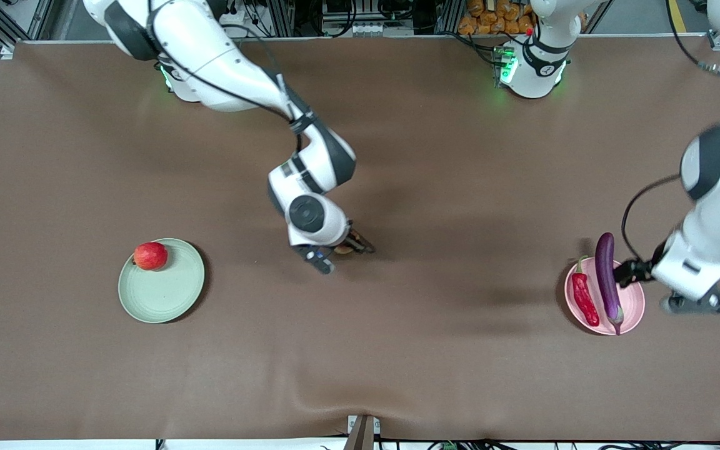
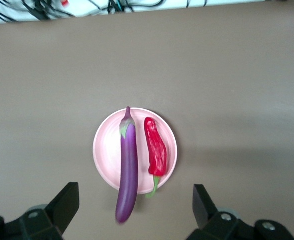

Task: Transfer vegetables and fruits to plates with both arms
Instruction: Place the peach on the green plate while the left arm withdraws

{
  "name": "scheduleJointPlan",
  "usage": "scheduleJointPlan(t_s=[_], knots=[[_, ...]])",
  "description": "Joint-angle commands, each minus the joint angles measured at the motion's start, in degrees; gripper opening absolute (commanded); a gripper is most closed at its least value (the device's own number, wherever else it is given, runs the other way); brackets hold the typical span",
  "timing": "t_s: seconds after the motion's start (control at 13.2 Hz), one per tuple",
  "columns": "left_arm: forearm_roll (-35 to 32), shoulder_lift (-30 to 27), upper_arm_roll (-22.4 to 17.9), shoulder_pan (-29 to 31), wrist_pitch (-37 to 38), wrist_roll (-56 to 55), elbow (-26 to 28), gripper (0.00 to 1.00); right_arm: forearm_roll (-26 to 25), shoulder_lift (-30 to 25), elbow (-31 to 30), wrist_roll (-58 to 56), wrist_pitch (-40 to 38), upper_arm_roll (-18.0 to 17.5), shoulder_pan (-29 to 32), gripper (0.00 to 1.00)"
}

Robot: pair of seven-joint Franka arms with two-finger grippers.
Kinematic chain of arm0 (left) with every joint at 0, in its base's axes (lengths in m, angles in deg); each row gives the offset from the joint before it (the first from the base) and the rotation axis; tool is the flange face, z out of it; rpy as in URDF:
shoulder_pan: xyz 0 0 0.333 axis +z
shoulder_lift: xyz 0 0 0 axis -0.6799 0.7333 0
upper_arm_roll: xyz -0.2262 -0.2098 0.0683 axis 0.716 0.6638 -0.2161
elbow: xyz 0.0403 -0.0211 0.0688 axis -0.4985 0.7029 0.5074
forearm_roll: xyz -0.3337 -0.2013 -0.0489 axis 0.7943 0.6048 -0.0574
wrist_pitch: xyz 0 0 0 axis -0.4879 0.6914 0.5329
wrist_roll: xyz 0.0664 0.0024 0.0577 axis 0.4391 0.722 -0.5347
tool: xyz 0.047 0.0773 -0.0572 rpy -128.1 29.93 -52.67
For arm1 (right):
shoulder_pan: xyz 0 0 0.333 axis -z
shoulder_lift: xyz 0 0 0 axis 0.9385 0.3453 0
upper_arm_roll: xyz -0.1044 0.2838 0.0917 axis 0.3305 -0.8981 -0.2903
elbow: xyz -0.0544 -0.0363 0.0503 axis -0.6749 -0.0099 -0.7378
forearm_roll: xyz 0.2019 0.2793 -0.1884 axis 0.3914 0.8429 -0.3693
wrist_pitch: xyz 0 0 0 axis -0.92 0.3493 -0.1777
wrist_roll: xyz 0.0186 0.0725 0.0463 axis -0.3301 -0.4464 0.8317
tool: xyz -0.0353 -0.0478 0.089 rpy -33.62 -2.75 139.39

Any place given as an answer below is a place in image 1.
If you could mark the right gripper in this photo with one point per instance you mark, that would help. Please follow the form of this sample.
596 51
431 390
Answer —
357 240

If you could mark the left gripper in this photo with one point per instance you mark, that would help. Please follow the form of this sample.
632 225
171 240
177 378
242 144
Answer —
635 270

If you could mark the orange peach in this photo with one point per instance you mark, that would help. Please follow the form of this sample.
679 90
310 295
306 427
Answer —
342 250

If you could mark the purple eggplant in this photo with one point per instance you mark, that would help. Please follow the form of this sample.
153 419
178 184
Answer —
607 275

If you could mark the red chili pepper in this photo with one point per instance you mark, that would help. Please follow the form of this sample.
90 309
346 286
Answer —
585 300

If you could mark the red apple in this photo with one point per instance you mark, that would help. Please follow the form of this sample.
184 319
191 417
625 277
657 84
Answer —
150 256

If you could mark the pink plate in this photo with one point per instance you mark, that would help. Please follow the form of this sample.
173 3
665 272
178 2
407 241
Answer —
633 307

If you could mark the metal table clamp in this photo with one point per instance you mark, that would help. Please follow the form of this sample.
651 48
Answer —
363 431

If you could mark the green plate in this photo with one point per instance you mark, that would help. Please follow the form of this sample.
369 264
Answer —
166 294

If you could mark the white power strip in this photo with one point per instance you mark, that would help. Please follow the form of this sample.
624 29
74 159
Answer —
238 22

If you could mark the pile of orange items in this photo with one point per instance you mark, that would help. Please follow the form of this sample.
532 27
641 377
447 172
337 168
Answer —
496 17

